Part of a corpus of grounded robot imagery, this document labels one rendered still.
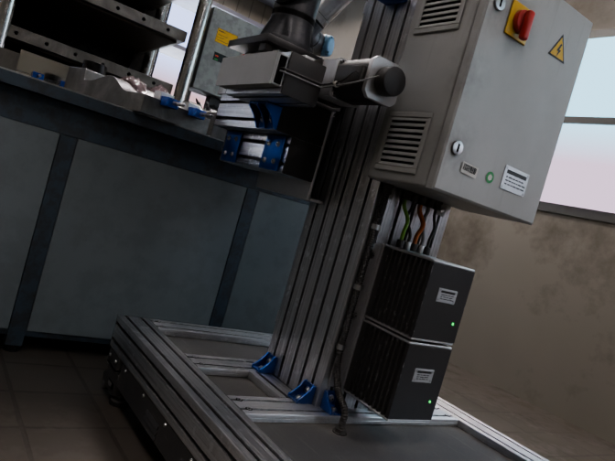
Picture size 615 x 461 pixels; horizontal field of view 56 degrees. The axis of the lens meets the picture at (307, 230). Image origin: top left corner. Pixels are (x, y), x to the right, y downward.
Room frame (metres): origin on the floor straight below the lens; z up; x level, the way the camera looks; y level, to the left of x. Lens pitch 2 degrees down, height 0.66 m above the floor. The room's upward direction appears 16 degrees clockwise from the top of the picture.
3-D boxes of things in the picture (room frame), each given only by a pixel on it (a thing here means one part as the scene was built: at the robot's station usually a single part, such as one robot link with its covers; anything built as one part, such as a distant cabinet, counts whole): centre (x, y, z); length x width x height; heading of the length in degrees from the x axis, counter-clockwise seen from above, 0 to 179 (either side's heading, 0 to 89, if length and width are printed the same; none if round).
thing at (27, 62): (2.62, 1.33, 0.87); 0.50 x 0.27 x 0.17; 34
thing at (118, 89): (1.98, 0.69, 0.86); 0.50 x 0.26 x 0.11; 51
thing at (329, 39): (2.09, 0.16, 1.24); 0.11 x 0.11 x 0.08; 70
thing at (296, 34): (1.54, 0.19, 1.09); 0.15 x 0.15 x 0.10
